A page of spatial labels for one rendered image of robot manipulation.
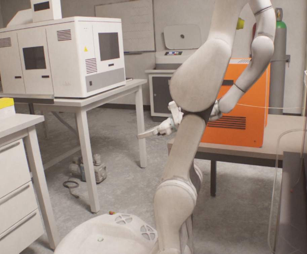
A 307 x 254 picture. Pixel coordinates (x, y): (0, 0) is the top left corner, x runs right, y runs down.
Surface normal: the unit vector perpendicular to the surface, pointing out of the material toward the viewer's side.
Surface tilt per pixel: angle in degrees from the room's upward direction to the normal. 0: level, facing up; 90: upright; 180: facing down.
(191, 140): 90
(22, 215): 90
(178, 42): 105
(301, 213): 0
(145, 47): 90
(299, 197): 0
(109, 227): 74
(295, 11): 90
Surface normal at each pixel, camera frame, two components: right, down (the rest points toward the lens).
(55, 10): 0.92, 0.07
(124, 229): -0.25, -0.01
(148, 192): -0.05, -0.95
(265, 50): -0.16, 0.38
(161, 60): -0.42, 0.29
